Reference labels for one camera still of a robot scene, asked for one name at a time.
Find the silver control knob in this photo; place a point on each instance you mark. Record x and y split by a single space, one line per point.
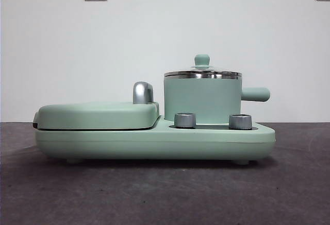
240 121
185 120

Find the mint green steamer pot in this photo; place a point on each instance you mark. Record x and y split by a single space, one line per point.
203 96

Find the glass pot lid green knob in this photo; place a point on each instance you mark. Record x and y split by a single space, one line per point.
202 59

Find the mint green griddle cover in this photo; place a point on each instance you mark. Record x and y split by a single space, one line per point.
98 115

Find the mint green breakfast machine base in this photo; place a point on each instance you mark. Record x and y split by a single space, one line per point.
154 142

